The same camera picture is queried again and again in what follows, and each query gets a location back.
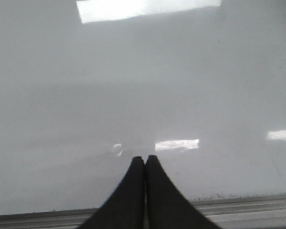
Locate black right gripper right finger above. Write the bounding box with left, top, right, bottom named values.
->
left=145, top=155, right=219, bottom=229

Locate white glossy whiteboard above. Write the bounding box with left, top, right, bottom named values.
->
left=0, top=0, right=286, bottom=215

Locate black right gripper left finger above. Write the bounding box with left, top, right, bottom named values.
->
left=78, top=156, right=145, bottom=229

